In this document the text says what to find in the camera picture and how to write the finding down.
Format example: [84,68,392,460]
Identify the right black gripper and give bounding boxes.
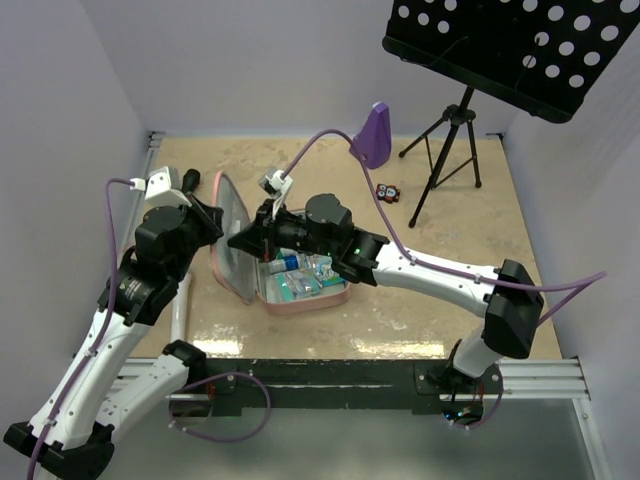
[229,197,337,263]

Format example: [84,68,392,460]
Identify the white blue small bottle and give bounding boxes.
[268,255,305,274]

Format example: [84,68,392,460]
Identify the pink medicine kit case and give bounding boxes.
[210,171,351,316]

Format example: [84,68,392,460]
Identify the teal topped zip bag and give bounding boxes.
[275,270,320,302]

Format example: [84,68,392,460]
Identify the large blue packet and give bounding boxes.
[311,255,344,288]

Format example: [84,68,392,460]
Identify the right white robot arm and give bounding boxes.
[228,194,544,393]

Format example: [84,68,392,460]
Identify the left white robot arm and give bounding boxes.
[3,195,224,479]

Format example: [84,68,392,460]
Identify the black microphone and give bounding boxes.
[182,169,201,194]

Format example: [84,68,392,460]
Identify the white tube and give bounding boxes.
[170,271,193,342]

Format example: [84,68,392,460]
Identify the owl pattern block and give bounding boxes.
[375,183,401,204]

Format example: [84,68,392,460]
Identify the purple metronome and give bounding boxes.
[349,102,392,170]

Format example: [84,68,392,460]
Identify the black music stand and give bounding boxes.
[382,0,640,229]

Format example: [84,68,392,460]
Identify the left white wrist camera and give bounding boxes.
[129,166,192,208]

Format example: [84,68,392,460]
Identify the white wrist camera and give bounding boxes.
[258,168,293,214]
[129,166,192,208]

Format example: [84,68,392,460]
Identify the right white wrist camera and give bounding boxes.
[258,168,293,214]

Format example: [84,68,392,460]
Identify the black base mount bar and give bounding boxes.
[169,358,502,416]

